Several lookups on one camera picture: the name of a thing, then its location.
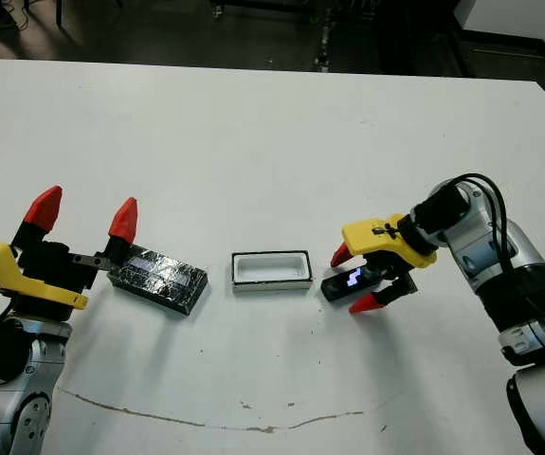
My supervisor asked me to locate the camera box base white inside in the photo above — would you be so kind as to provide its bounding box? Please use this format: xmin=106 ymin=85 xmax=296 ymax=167
xmin=231 ymin=249 xmax=314 ymax=296

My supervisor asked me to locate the black wheeled cart frame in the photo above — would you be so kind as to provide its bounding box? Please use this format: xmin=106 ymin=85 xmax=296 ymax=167
xmin=209 ymin=0 xmax=331 ymax=21

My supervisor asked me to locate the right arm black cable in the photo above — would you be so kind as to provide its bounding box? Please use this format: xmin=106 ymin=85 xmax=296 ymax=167
xmin=446 ymin=173 xmax=545 ymax=343

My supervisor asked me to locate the black box lid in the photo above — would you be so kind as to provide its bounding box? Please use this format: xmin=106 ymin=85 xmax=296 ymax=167
xmin=108 ymin=245 xmax=210 ymax=316

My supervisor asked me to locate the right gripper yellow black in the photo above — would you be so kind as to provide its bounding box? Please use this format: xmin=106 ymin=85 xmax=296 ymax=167
xmin=331 ymin=213 xmax=440 ymax=316

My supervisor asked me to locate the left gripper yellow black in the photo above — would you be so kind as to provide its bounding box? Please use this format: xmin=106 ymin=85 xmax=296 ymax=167
xmin=0 ymin=185 xmax=138 ymax=324

